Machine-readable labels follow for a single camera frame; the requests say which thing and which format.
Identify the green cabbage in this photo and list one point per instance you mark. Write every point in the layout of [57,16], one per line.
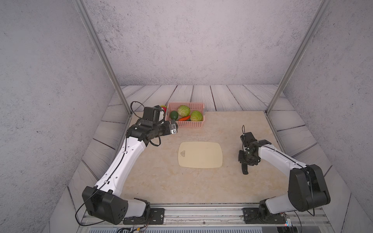
[183,111]
[196,116]

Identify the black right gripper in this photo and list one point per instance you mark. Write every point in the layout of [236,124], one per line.
[240,159]

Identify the aluminium frame post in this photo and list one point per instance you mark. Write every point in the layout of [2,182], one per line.
[100,51]
[312,29]

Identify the green cabbage right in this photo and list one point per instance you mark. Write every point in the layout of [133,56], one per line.
[196,116]

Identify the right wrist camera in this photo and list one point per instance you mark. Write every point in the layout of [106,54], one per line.
[247,139]

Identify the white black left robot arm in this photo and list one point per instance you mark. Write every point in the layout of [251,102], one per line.
[103,200]

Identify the aluminium mounting rail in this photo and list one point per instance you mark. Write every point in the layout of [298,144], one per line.
[215,218]

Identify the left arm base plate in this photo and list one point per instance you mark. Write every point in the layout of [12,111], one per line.
[151,216]

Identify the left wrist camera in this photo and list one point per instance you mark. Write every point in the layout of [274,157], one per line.
[153,114]

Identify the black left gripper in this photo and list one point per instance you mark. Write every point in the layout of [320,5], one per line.
[167,129]

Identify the cream plastic cutting board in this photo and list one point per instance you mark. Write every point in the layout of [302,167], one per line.
[200,155]

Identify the black handled kitchen knife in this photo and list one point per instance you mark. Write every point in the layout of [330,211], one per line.
[244,168]

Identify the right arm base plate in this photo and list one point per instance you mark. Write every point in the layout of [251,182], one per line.
[261,216]

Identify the right aluminium frame post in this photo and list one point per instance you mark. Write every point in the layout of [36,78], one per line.
[312,29]

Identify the left aluminium frame post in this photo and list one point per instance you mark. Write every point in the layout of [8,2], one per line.
[100,51]

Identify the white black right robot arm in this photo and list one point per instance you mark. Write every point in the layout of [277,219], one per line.
[307,188]

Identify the orange carrot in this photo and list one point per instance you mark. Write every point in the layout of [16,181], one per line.
[186,118]

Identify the green cabbage left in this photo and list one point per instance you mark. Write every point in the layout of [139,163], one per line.
[183,111]

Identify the pink plastic basket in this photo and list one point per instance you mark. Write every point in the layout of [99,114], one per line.
[193,107]

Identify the dark green avocado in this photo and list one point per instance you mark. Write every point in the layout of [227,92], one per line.
[174,115]

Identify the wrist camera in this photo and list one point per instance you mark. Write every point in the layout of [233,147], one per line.
[153,114]
[247,139]

